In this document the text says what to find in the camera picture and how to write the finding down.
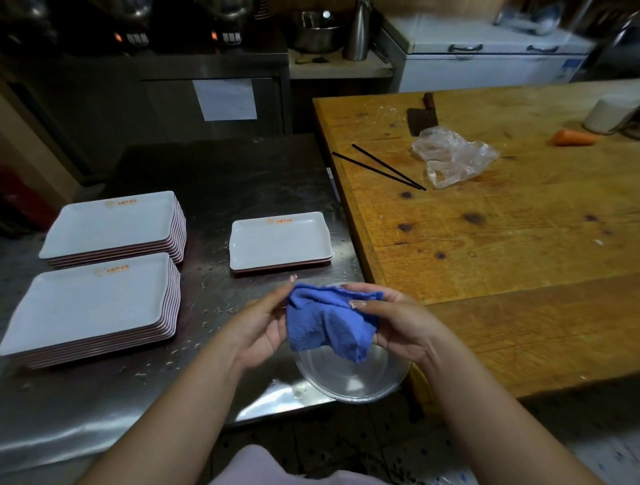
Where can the person's right hand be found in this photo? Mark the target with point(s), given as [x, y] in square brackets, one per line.
[405, 325]

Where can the person's left hand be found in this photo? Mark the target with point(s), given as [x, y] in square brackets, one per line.
[255, 335]

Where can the blue cloth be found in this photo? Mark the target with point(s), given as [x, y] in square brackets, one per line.
[320, 320]

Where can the stack of white plates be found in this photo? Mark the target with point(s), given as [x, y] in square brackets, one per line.
[110, 222]
[85, 305]
[280, 240]

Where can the steel work table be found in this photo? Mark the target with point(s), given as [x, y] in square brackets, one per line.
[225, 170]

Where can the person's left forearm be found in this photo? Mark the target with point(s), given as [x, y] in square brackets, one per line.
[170, 424]

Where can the person's right forearm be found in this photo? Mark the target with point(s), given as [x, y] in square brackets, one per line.
[500, 424]

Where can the clear glass bowl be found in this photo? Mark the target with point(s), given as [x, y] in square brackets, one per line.
[350, 380]

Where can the wooden table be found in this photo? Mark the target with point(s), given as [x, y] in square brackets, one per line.
[500, 250]

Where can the black chopstick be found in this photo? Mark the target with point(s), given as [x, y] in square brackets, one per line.
[378, 171]
[389, 167]

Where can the crumpled clear plastic bag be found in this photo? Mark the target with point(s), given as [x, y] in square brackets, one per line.
[455, 157]

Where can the white paper sheet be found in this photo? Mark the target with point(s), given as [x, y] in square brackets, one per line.
[225, 100]

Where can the orange carrot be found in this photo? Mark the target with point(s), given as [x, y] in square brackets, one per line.
[572, 138]

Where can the white chest freezer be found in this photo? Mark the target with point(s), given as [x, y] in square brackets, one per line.
[475, 75]

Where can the stainless steel cabinet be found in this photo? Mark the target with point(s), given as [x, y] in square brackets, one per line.
[110, 115]

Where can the beige side counter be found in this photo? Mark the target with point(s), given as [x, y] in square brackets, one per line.
[340, 67]

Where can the white cup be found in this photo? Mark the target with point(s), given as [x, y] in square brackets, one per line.
[607, 115]

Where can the steel jug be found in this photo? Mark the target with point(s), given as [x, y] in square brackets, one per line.
[357, 32]

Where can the dark patterned cup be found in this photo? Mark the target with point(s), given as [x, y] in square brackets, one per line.
[631, 131]

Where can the black induction cooker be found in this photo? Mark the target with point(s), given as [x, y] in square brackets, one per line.
[227, 37]
[132, 38]

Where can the steel basin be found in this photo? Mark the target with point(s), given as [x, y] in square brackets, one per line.
[317, 35]

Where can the metal utensil rack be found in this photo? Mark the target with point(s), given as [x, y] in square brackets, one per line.
[610, 45]

